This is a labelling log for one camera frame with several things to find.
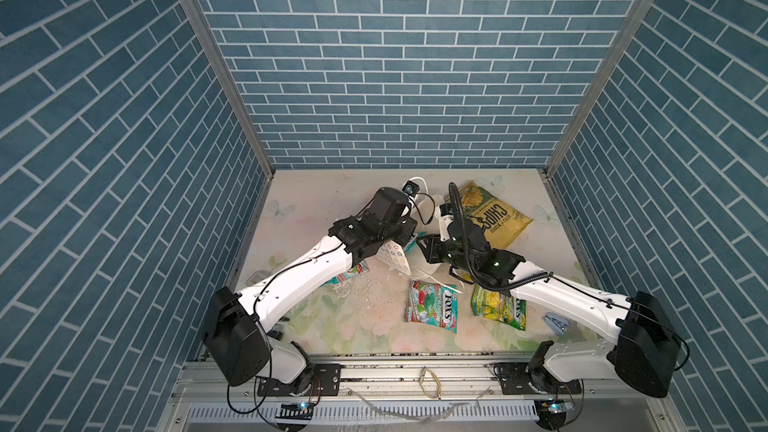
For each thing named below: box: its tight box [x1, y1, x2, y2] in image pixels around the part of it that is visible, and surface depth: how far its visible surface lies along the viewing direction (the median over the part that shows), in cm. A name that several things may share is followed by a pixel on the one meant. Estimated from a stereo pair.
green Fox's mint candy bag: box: [320, 261, 370, 287], surface depth 91 cm
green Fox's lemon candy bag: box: [471, 284, 527, 331], surface depth 84 cm
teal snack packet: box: [404, 279, 458, 334], surface depth 85 cm
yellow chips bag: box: [462, 181, 534, 250], surface depth 101 cm
